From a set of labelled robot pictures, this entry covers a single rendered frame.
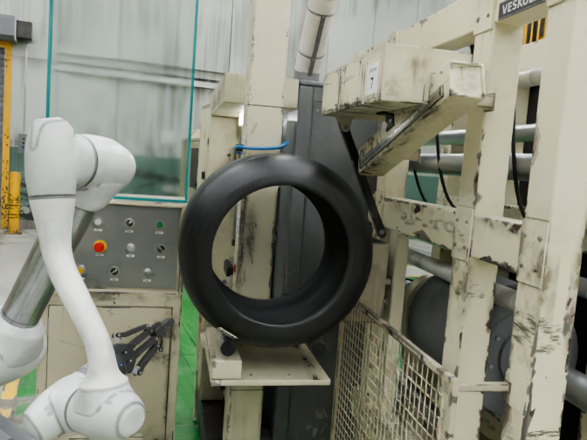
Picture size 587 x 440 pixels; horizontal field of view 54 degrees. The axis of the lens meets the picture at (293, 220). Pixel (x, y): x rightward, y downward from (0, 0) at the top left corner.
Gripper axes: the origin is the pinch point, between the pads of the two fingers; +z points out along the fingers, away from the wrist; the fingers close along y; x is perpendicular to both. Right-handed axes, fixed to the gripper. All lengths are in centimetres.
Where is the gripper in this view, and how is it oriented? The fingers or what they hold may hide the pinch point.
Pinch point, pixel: (162, 326)
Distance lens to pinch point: 163.6
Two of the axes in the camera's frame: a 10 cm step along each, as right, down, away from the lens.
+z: 5.2, -4.1, 7.5
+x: 7.5, -2.2, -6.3
